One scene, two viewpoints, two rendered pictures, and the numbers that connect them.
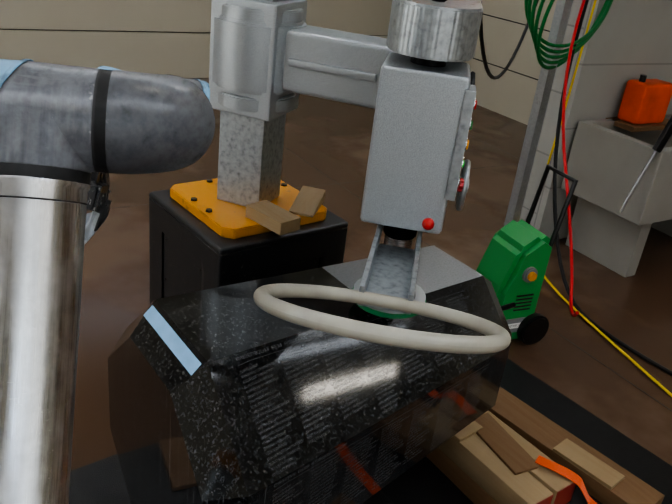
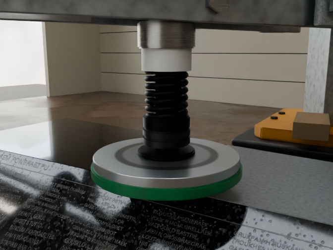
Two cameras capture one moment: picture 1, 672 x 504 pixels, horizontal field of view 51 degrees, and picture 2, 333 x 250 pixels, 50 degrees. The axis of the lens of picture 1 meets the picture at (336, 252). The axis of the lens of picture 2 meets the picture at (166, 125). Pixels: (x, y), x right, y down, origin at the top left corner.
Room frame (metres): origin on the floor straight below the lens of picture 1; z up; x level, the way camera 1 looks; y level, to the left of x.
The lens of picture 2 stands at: (1.66, -0.65, 1.03)
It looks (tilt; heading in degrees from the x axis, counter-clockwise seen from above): 12 degrees down; 72
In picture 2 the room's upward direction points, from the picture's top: straight up
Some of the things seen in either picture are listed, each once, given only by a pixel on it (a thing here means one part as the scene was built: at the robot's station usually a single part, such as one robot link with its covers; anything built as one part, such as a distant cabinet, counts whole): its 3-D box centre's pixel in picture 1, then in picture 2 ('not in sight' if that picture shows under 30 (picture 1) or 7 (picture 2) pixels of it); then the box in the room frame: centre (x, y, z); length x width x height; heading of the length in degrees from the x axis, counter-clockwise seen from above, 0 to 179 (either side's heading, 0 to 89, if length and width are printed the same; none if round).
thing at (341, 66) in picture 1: (307, 59); not in sight; (2.60, 0.19, 1.37); 0.74 x 0.34 x 0.25; 74
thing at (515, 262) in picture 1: (516, 255); not in sight; (3.18, -0.89, 0.43); 0.35 x 0.35 x 0.87; 26
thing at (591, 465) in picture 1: (587, 463); not in sight; (2.11, -1.05, 0.10); 0.25 x 0.10 x 0.01; 45
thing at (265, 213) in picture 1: (272, 217); (311, 125); (2.43, 0.25, 0.81); 0.20 x 0.10 x 0.05; 49
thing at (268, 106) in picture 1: (257, 54); not in sight; (2.66, 0.38, 1.36); 0.35 x 0.35 x 0.41
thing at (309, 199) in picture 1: (307, 201); not in sight; (2.64, 0.14, 0.80); 0.20 x 0.10 x 0.05; 170
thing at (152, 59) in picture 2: not in sight; (166, 57); (1.82, -0.17, 1.02); 0.07 x 0.07 x 0.04
